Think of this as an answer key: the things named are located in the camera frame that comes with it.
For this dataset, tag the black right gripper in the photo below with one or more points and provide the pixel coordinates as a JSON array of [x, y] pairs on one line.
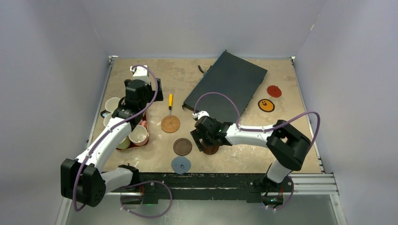
[[198, 137]]

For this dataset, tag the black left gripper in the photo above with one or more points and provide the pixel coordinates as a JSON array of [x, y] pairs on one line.
[[149, 87]]

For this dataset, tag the dark wooden coaster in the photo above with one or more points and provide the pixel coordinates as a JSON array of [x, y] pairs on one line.
[[182, 146], [209, 150]]

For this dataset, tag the orange smiley coaster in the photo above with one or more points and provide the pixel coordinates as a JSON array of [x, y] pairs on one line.
[[266, 105]]

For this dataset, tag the red round coaster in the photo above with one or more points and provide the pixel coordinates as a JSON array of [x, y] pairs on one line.
[[274, 91]]

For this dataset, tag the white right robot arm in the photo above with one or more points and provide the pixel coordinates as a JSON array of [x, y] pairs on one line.
[[288, 145]]

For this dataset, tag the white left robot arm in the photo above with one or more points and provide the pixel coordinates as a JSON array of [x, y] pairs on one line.
[[83, 179]]

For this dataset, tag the woven cork coaster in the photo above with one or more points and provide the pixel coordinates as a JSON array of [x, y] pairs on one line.
[[170, 124]]

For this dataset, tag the blue grey smiley coaster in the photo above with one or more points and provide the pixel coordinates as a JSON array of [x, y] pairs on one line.
[[181, 165]]

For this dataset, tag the green cup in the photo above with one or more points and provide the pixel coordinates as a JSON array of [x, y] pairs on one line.
[[124, 144]]

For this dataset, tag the pink mug front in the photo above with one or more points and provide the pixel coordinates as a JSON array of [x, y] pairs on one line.
[[139, 136]]

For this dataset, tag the dark flat metal box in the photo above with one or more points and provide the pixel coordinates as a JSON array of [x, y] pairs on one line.
[[226, 89]]

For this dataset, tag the yellow handled screwdriver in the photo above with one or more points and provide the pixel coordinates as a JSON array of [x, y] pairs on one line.
[[170, 104]]

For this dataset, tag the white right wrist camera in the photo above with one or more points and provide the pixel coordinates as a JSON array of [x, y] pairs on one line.
[[200, 114]]

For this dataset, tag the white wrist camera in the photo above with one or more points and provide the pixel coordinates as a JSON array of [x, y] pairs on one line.
[[200, 114], [140, 73]]

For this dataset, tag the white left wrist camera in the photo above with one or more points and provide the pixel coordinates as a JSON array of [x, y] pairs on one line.
[[140, 73]]

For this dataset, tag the black handled pliers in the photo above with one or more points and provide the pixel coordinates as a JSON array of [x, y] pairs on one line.
[[202, 70]]

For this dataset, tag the aluminium table rail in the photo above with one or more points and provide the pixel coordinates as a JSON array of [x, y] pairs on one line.
[[112, 59]]

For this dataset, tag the black front base frame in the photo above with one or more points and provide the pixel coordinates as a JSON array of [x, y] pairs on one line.
[[249, 187]]

